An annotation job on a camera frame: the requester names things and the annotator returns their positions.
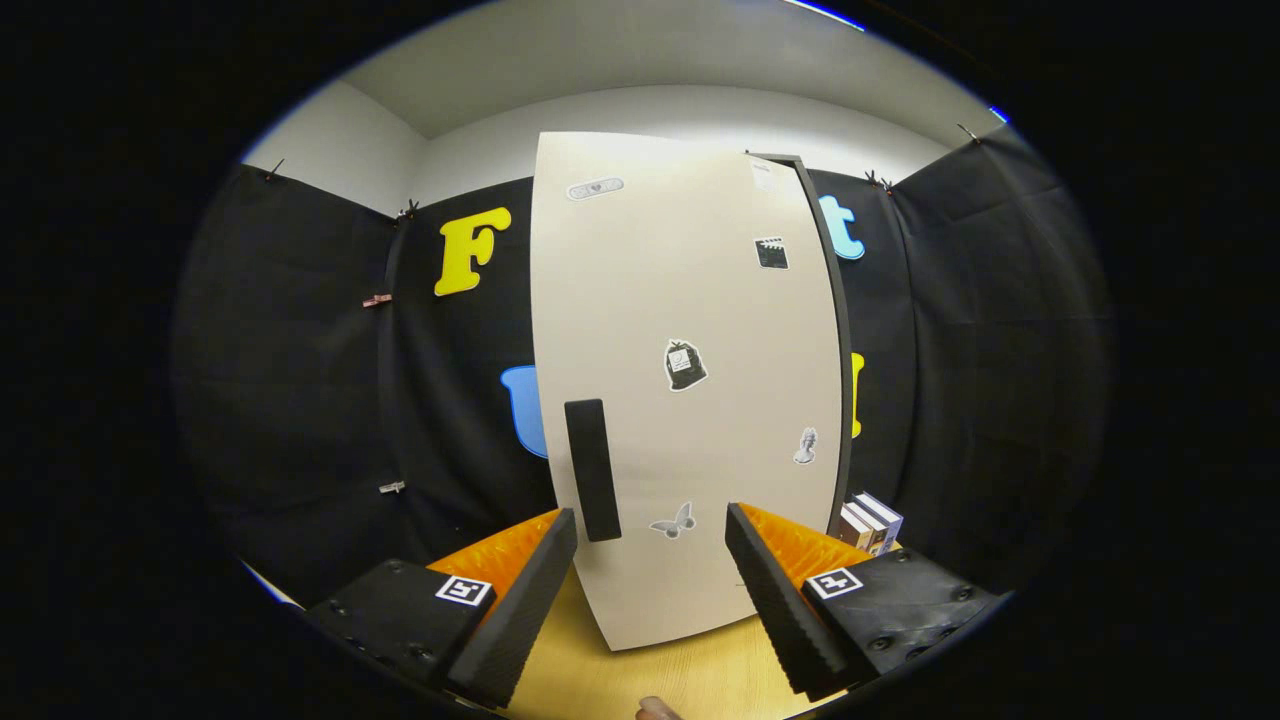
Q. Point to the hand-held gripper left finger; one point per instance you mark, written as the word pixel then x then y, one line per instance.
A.
pixel 520 610

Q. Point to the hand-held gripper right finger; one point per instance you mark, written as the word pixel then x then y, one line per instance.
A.
pixel 780 610

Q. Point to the dark grey shoe cabinet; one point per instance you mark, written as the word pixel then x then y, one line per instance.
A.
pixel 845 380

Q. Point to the white cover book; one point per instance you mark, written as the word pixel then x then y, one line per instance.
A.
pixel 870 525

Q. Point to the black backdrop cloth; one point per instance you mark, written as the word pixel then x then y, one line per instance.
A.
pixel 300 400

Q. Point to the black binder clip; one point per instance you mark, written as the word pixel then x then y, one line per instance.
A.
pixel 968 133
pixel 409 210
pixel 879 181
pixel 275 169

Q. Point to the long ceiling light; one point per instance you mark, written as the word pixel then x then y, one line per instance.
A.
pixel 825 12

